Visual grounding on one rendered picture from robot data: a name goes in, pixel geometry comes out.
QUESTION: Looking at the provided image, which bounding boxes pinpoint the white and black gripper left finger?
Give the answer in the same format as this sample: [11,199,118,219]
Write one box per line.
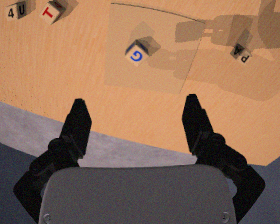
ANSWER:
[13,98,92,224]

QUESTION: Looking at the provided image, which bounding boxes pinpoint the tan flat mat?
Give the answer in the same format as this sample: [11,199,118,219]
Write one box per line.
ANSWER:
[104,3,206,95]

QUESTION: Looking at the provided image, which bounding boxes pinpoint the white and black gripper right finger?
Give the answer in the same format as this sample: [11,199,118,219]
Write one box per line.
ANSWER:
[182,94,265,224]

